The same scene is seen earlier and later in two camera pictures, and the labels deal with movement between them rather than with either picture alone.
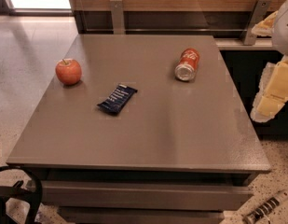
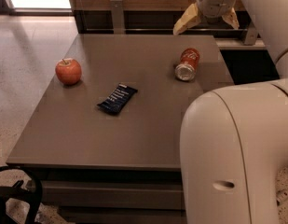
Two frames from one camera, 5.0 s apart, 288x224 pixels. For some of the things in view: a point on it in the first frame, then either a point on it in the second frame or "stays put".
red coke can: (187, 63) stays put
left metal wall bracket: (117, 18) stays put
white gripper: (283, 32) -> (215, 4)
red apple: (68, 71) stays put
